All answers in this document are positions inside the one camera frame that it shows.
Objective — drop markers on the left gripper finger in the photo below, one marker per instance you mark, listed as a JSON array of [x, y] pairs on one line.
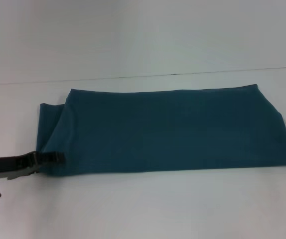
[[52, 158]]

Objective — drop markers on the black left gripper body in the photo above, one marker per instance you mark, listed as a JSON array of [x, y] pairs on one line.
[[8, 165]]

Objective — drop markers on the teal FREE print t-shirt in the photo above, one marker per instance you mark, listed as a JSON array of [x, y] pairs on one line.
[[170, 129]]

